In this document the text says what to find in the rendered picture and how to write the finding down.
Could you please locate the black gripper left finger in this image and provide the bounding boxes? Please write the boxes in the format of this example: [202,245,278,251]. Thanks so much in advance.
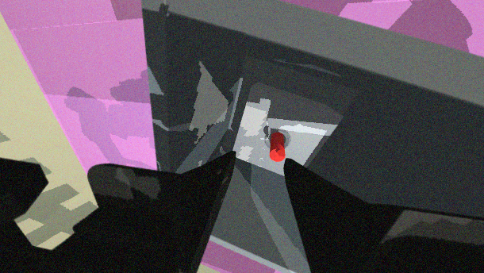
[87,151,236,273]

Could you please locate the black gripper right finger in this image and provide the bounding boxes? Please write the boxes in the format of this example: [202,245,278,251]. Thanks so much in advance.
[283,158,484,273]

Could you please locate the red peg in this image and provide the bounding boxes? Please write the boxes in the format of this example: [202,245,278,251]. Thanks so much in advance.
[270,133,285,162]

